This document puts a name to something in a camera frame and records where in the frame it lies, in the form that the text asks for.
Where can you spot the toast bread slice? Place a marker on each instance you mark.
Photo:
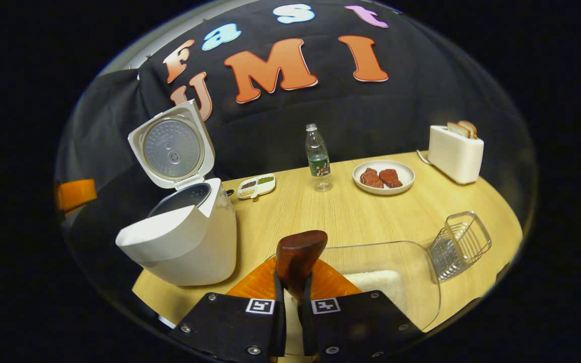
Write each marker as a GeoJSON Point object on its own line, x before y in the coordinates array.
{"type": "Point", "coordinates": [471, 128]}
{"type": "Point", "coordinates": [457, 129]}

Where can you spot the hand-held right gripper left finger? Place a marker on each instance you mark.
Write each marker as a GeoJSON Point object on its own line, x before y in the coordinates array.
{"type": "Point", "coordinates": [279, 327]}

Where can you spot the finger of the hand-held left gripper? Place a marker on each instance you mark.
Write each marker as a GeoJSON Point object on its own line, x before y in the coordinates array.
{"type": "Point", "coordinates": [76, 194]}

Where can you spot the white round plate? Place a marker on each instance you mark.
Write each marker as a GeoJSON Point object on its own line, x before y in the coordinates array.
{"type": "Point", "coordinates": [406, 176]}

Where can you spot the brown wooden spoon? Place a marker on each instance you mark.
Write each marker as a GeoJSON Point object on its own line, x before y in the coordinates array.
{"type": "Point", "coordinates": [298, 257]}

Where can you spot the red meat piece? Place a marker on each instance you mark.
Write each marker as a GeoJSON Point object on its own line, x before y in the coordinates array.
{"type": "Point", "coordinates": [371, 178]}
{"type": "Point", "coordinates": [390, 177]}

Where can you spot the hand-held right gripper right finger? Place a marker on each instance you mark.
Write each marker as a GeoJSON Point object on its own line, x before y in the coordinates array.
{"type": "Point", "coordinates": [308, 327]}

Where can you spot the clear plastic rice container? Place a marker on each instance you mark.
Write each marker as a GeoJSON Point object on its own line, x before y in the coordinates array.
{"type": "Point", "coordinates": [421, 282]}

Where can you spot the white rice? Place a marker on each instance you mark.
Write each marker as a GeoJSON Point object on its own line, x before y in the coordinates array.
{"type": "Point", "coordinates": [376, 287]}

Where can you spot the white divided grain dish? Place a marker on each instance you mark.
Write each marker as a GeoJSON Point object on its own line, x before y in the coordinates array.
{"type": "Point", "coordinates": [256, 186]}

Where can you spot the white rice cooker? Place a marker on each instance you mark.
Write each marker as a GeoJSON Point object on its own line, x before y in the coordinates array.
{"type": "Point", "coordinates": [194, 252]}

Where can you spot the clear plastic water bottle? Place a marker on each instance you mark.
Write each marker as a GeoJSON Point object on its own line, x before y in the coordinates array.
{"type": "Point", "coordinates": [318, 161]}

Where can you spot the white toaster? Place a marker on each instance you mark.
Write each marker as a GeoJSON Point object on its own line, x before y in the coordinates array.
{"type": "Point", "coordinates": [454, 159]}

